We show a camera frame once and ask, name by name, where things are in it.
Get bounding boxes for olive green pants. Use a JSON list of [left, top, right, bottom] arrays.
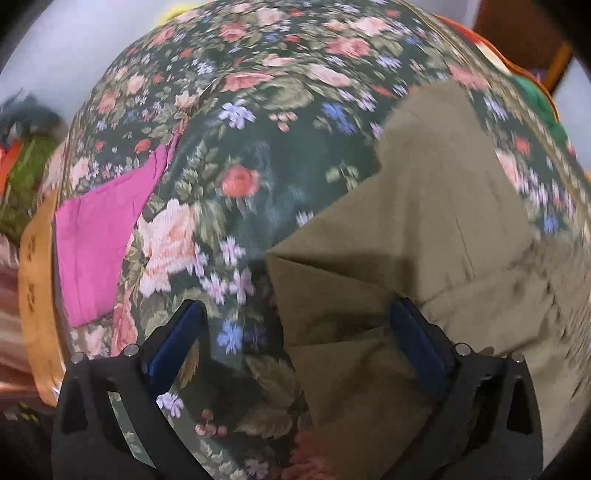
[[266, 81, 590, 479]]

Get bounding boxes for magenta folded cloth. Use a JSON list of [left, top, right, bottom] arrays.
[[55, 133, 180, 327]]

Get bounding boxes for green patterned bag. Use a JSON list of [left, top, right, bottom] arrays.
[[1, 134, 58, 245]]

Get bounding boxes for orange red box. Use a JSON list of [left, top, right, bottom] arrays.
[[0, 140, 22, 195]]

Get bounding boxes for floral dark green bedspread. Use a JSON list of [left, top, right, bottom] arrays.
[[47, 1, 590, 479]]

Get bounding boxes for colourful fleece blanket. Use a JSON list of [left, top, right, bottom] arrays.
[[436, 14, 569, 144]]

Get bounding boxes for grey clothes pile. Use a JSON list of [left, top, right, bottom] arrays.
[[1, 93, 61, 143]]

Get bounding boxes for wooden door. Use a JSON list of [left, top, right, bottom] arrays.
[[474, 0, 573, 93]]

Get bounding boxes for yellow pillow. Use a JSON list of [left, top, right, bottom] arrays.
[[156, 4, 199, 26]]

